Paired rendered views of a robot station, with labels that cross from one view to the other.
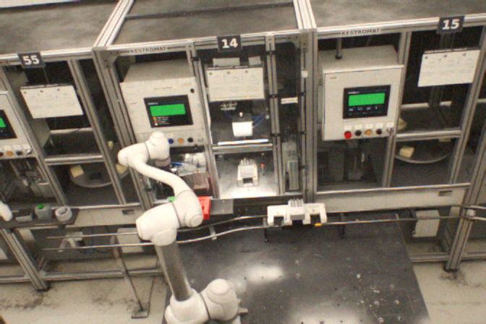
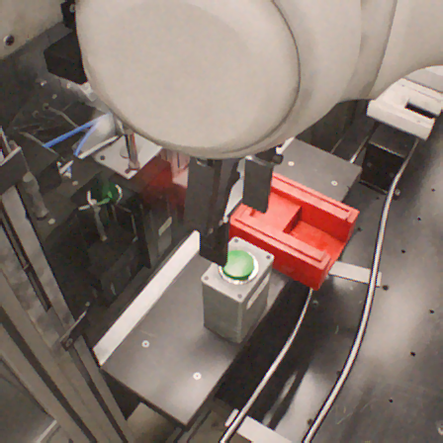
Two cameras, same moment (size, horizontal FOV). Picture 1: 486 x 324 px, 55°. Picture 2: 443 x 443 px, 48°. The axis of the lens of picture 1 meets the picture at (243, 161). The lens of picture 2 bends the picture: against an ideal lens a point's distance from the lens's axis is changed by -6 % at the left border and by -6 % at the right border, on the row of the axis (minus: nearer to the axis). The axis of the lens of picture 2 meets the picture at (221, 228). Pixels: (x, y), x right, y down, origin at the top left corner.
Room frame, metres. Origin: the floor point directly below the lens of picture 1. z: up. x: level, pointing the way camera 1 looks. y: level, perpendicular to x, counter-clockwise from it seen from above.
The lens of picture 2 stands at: (2.03, 0.80, 1.55)
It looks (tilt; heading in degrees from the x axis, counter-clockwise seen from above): 51 degrees down; 298
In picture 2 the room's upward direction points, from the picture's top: straight up
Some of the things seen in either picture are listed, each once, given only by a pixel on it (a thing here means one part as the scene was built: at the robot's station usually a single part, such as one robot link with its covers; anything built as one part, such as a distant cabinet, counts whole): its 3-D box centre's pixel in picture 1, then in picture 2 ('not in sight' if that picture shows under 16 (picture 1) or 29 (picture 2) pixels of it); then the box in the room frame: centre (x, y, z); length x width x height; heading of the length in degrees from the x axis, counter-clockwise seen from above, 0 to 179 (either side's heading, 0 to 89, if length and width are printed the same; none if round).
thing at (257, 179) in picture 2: not in sight; (257, 185); (2.18, 0.44, 1.14); 0.03 x 0.01 x 0.07; 176
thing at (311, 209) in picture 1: (296, 217); (418, 90); (2.08, -0.30, 0.84); 0.36 x 0.14 x 0.10; 85
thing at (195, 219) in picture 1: (189, 210); not in sight; (1.64, 0.29, 1.44); 0.18 x 0.14 x 0.13; 19
